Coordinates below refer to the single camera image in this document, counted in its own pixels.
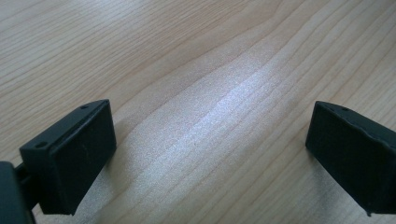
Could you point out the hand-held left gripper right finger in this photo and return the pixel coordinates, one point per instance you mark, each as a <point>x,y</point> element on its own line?
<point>351,155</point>

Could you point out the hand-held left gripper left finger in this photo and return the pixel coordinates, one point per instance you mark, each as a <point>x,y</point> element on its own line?
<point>73,155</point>

